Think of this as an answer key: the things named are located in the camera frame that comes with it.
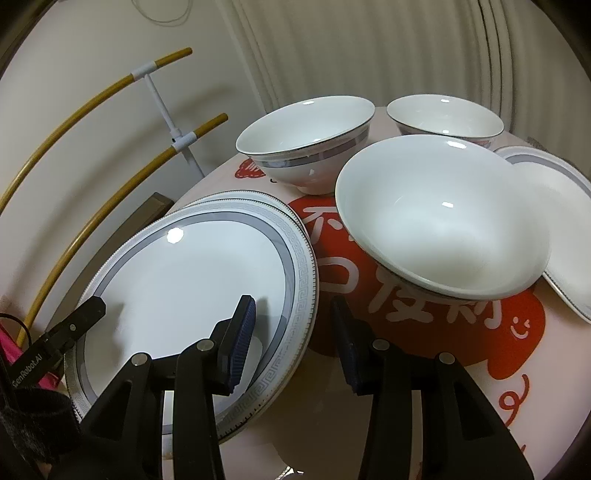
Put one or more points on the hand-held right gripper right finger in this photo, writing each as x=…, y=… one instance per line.
x=346, y=350

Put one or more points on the round white red table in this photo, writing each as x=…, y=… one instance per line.
x=461, y=332

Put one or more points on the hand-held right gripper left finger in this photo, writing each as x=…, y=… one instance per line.
x=242, y=341

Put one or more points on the wooden barre rail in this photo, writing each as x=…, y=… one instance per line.
x=173, y=57
x=210, y=125

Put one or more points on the brown wooden frame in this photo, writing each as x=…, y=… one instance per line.
x=147, y=207

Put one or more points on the white bowl grey band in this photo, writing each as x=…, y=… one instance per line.
x=443, y=120
x=300, y=134
x=438, y=230

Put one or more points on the white barre stand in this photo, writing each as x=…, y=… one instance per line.
x=162, y=108

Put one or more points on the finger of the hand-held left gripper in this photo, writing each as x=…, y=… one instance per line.
x=78, y=318

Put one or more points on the white grey curtain panel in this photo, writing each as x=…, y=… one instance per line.
x=369, y=55
x=526, y=69

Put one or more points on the pink cloth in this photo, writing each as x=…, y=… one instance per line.
x=9, y=344

